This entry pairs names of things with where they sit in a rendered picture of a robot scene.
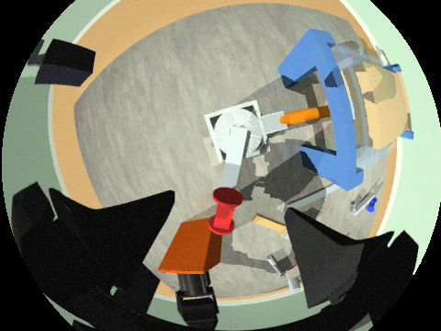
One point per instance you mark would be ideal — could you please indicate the clear-panelled rack with blue frame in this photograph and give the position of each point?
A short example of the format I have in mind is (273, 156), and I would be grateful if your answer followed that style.
(382, 111)

